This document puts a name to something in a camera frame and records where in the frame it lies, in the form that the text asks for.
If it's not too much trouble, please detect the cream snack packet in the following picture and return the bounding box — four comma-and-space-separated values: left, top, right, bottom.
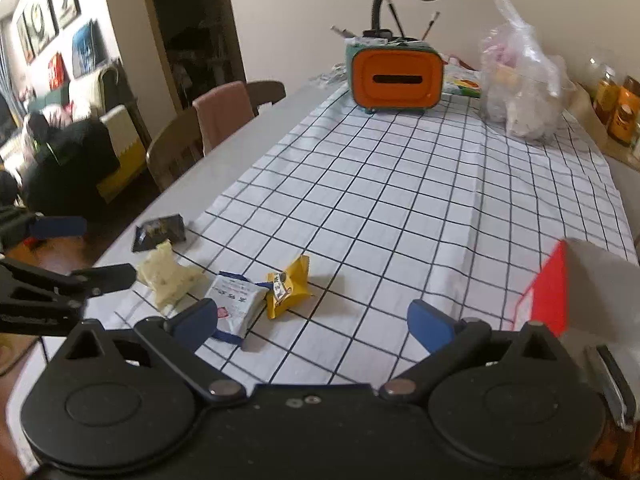
137, 240, 201, 311

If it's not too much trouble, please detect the yellow snack packet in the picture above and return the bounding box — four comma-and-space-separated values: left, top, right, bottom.
266, 255, 312, 320

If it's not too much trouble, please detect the black snack packet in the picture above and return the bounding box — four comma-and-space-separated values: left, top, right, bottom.
131, 214, 186, 252

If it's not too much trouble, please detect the checkered white tablecloth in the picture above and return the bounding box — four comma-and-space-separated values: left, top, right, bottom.
114, 71, 640, 391

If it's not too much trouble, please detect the red cardboard box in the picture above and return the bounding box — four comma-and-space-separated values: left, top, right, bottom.
513, 238, 639, 348

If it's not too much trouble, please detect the left wooden chair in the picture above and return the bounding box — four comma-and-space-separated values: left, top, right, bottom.
146, 80, 286, 191

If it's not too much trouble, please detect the clear plastic bag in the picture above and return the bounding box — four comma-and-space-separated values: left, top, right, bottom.
480, 0, 575, 142

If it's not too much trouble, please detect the orange teal tissue box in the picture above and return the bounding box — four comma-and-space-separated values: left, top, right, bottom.
345, 37, 445, 112

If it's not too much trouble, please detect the orange thermos bottle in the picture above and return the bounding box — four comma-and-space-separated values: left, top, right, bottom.
608, 76, 640, 148

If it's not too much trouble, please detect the amber spray bottle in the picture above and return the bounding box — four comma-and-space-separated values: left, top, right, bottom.
593, 66, 620, 126

